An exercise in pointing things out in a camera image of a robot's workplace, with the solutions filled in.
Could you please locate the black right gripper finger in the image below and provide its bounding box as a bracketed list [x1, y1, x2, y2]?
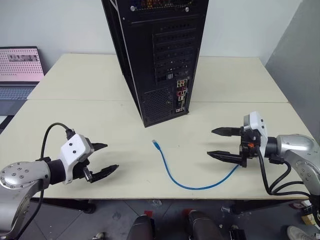
[206, 150, 244, 166]
[210, 126, 242, 138]

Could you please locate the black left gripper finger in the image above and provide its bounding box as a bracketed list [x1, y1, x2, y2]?
[90, 142, 109, 153]
[89, 164, 120, 184]

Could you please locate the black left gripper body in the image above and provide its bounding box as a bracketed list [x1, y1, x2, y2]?
[71, 159, 94, 183]

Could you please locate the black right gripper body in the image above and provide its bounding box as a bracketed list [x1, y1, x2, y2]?
[238, 126, 261, 169]

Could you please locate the dark rounded shape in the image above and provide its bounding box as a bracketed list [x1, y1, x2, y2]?
[126, 214, 156, 240]
[184, 209, 224, 240]

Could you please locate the small yellow cardboard box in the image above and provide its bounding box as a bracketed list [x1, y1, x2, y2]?
[300, 213, 316, 226]

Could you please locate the white shoe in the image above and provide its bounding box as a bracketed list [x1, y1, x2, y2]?
[286, 225, 319, 240]

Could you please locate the black computer tower case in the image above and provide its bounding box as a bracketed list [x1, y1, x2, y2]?
[101, 0, 210, 129]

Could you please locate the grey laptop with pink screen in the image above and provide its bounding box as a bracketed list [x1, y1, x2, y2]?
[0, 46, 46, 116]

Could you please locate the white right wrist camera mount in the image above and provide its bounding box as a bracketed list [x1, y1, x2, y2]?
[243, 111, 269, 159]

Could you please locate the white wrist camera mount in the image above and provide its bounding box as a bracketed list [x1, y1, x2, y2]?
[243, 111, 269, 159]
[57, 133, 96, 185]

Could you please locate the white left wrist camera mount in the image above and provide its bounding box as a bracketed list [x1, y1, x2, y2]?
[57, 133, 96, 185]

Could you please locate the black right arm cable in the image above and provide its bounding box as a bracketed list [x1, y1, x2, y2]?
[256, 147, 320, 226]

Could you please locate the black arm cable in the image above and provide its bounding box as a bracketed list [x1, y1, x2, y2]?
[256, 147, 320, 226]
[0, 122, 76, 240]

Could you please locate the black table base frame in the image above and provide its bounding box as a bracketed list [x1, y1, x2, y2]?
[29, 198, 98, 215]
[229, 199, 311, 215]

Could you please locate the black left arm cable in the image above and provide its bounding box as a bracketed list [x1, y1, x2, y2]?
[0, 122, 76, 240]

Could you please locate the blue ethernet cable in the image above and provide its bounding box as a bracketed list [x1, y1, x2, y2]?
[151, 139, 240, 190]

